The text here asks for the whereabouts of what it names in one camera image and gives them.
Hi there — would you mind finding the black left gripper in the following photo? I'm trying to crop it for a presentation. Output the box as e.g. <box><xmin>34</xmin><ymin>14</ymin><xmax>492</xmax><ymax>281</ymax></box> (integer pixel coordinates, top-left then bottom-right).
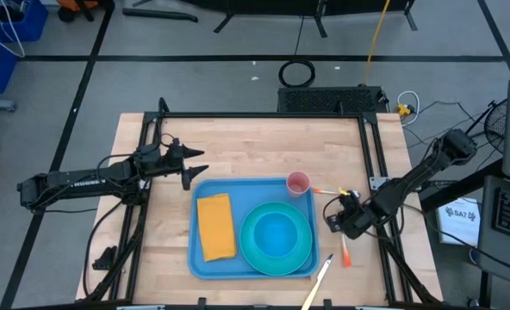
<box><xmin>159</xmin><ymin>137</ymin><xmax>210</xmax><ymax>192</ymax></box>

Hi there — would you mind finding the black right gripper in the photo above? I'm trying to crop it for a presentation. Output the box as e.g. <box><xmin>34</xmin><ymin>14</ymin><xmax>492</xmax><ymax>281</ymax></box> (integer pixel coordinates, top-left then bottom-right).
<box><xmin>326</xmin><ymin>190</ymin><xmax>376</xmax><ymax>241</ymax></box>

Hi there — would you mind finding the spoon with orange handle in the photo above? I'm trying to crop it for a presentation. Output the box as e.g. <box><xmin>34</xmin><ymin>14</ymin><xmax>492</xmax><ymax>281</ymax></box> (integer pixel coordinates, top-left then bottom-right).
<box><xmin>311</xmin><ymin>186</ymin><xmax>346</xmax><ymax>196</ymax></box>

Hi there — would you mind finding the fork with orange handle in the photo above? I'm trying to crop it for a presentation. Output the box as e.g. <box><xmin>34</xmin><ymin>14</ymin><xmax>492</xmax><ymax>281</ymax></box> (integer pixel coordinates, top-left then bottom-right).
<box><xmin>339</xmin><ymin>232</ymin><xmax>353</xmax><ymax>269</ymax></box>

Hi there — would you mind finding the pink plastic cup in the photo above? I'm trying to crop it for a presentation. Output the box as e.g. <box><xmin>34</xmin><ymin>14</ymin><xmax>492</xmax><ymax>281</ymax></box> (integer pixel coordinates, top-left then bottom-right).
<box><xmin>285</xmin><ymin>170</ymin><xmax>313</xmax><ymax>200</ymax></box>

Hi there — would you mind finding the teal plastic bowl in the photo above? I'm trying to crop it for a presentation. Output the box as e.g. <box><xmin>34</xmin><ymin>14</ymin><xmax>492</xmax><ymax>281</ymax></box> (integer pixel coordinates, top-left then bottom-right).
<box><xmin>252</xmin><ymin>210</ymin><xmax>302</xmax><ymax>259</ymax></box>

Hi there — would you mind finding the yellow cloth napkin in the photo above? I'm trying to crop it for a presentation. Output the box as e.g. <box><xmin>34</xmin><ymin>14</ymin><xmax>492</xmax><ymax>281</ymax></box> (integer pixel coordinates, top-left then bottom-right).
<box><xmin>196</xmin><ymin>192</ymin><xmax>239</xmax><ymax>264</ymax></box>

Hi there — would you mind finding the green plastic plate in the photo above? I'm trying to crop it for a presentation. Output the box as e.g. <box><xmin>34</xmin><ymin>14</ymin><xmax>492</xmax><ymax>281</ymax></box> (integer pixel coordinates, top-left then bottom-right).
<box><xmin>238</xmin><ymin>201</ymin><xmax>314</xmax><ymax>277</ymax></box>

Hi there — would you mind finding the blue plastic tray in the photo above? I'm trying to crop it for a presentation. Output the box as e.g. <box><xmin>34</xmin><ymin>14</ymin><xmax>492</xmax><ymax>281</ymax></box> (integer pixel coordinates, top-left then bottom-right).
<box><xmin>187</xmin><ymin>177</ymin><xmax>321</xmax><ymax>281</ymax></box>

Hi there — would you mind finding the white printed paper sheet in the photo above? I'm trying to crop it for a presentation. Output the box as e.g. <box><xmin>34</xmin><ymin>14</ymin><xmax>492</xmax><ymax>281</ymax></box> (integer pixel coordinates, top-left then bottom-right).
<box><xmin>435</xmin><ymin>197</ymin><xmax>482</xmax><ymax>249</ymax></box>

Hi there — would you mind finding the black perforated computer case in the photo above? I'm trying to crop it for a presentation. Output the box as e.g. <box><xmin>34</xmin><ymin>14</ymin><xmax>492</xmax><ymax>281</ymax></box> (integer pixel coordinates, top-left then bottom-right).
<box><xmin>277</xmin><ymin>85</ymin><xmax>389</xmax><ymax>115</ymax></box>

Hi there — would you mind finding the black foam tube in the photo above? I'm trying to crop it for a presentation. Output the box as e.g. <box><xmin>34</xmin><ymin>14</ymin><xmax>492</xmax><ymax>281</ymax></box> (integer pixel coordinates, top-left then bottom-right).
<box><xmin>121</xmin><ymin>7</ymin><xmax>200</xmax><ymax>24</ymax></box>

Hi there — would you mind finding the black room divider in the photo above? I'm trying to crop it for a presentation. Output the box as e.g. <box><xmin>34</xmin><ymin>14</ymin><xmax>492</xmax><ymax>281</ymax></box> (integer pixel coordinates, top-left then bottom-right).
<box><xmin>132</xmin><ymin>0</ymin><xmax>420</xmax><ymax>39</ymax></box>

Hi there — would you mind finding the orange and black machine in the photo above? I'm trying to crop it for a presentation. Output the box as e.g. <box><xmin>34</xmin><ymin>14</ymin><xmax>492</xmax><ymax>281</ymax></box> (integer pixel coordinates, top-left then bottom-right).
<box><xmin>55</xmin><ymin>0</ymin><xmax>116</xmax><ymax>23</ymax></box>

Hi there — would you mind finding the knife with cream handle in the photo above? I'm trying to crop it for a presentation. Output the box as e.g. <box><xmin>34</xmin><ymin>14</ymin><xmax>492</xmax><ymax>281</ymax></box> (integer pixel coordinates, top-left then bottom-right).
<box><xmin>300</xmin><ymin>252</ymin><xmax>336</xmax><ymax>310</ymax></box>

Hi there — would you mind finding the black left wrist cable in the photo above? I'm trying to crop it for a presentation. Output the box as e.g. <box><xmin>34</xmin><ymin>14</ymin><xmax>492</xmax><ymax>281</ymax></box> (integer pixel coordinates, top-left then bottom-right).
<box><xmin>96</xmin><ymin>132</ymin><xmax>183</xmax><ymax>174</ymax></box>

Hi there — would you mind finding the black aluminium frame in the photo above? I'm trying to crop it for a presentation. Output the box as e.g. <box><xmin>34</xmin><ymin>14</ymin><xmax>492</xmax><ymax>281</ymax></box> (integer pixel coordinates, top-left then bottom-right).
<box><xmin>82</xmin><ymin>96</ymin><xmax>445</xmax><ymax>310</ymax></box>

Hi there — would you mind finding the black left arm base cable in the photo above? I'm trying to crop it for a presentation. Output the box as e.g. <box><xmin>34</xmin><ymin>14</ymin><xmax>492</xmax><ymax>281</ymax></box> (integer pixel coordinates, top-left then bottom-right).
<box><xmin>81</xmin><ymin>199</ymin><xmax>128</xmax><ymax>299</ymax></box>

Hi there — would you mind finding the coiled black cable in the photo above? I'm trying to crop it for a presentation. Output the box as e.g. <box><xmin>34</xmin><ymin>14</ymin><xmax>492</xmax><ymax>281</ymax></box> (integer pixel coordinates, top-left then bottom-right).
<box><xmin>277</xmin><ymin>59</ymin><xmax>317</xmax><ymax>89</ymax></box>

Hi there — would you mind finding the black clamp bracket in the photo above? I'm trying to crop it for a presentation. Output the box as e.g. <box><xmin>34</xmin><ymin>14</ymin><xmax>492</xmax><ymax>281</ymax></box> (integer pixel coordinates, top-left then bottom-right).
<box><xmin>91</xmin><ymin>245</ymin><xmax>119</xmax><ymax>272</ymax></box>

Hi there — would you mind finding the looped white cable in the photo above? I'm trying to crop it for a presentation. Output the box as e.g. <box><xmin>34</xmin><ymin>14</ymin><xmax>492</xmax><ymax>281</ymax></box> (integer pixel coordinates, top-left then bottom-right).
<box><xmin>395</xmin><ymin>90</ymin><xmax>421</xmax><ymax>127</ymax></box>

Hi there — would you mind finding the yellow cable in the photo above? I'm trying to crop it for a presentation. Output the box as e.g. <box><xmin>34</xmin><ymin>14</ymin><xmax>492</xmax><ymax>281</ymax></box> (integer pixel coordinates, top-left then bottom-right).
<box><xmin>362</xmin><ymin>0</ymin><xmax>392</xmax><ymax>87</ymax></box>

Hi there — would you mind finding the black wire fan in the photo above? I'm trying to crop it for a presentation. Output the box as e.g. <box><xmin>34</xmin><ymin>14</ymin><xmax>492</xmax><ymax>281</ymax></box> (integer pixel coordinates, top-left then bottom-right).
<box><xmin>465</xmin><ymin>97</ymin><xmax>509</xmax><ymax>155</ymax></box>

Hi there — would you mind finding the thin white cable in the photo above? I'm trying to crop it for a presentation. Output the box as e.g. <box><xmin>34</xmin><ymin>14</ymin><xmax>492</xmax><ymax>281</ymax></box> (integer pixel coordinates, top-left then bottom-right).
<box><xmin>0</xmin><ymin>0</ymin><xmax>27</xmax><ymax>59</ymax></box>

